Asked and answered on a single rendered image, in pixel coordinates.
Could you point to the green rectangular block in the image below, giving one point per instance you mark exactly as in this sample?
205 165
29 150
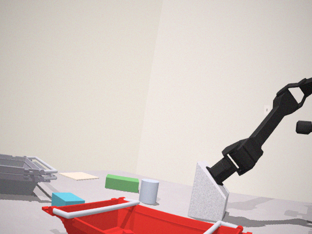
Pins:
122 183

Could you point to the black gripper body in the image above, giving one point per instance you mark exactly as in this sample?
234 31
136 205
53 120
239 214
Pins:
304 127

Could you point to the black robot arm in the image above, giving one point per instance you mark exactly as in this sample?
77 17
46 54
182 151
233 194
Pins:
245 153

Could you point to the red plastic tray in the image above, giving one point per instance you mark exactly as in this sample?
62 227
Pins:
137 218

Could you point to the light grey cylinder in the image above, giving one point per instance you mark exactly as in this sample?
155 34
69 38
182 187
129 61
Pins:
148 191

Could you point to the cream flat panel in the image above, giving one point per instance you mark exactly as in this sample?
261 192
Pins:
79 176

